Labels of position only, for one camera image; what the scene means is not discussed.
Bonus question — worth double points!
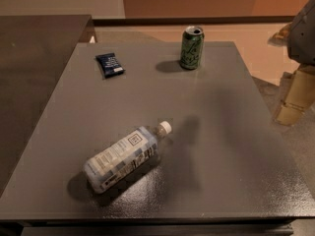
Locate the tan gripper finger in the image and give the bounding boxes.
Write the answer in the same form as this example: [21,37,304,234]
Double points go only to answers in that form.
[274,64,315,126]

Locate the blue plastic water bottle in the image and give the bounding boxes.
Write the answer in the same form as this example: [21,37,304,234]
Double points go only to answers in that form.
[83,121,172,194]

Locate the green soda can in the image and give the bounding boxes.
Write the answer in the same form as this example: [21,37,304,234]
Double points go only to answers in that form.
[180,26,205,70]

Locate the dark blue snack packet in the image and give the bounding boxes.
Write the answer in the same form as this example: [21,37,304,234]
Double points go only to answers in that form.
[95,53,125,79]

